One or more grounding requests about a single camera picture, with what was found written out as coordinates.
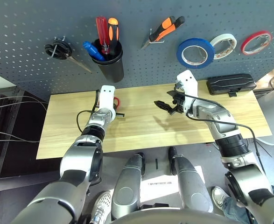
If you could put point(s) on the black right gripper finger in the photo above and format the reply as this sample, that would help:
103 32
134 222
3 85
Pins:
174 93
164 105

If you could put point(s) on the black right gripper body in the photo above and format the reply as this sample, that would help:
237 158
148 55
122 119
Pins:
180 103

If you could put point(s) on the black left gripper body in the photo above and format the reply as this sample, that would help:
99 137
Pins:
120 115

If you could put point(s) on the blue tape roll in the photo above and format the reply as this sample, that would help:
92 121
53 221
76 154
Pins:
180 52

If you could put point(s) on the orange black needle-nose pliers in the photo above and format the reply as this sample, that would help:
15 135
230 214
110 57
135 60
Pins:
164 28

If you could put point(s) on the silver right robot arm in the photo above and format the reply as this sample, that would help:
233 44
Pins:
230 140

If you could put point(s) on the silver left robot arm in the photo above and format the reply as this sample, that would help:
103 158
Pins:
83 154

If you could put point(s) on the grey pegboard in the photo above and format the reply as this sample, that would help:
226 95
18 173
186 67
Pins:
150 65

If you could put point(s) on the black tool cup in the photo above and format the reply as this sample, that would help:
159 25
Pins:
111 70

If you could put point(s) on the black tool case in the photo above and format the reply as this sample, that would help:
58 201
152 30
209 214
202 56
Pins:
230 84

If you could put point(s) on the silver robot left leg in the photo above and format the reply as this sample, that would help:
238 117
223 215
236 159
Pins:
127 186

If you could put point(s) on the silver robot leg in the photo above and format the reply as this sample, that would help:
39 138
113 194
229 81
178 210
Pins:
127 186
192 186

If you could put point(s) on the white tape roll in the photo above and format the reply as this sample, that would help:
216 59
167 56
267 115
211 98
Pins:
223 37

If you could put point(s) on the white floor sheet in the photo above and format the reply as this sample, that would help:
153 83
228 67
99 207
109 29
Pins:
160 186

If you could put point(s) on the silver robot right leg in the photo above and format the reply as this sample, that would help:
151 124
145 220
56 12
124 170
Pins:
192 186

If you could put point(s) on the red tape roll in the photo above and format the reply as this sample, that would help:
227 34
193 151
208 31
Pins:
245 44

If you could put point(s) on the white mesh sneaker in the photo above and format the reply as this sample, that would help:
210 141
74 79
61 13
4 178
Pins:
101 205

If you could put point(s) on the grey robot torso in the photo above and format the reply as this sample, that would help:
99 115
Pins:
169 217

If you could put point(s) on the black side cabinet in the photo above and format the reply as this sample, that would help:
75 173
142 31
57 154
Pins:
15 154

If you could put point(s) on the blue jeans leg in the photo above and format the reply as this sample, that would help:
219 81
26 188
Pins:
234 212

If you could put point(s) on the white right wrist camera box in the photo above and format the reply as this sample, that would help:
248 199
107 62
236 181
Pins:
188 84

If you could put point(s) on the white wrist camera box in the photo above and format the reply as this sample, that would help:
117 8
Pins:
107 98
188 84

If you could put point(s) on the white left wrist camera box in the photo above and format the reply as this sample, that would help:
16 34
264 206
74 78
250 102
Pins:
107 98

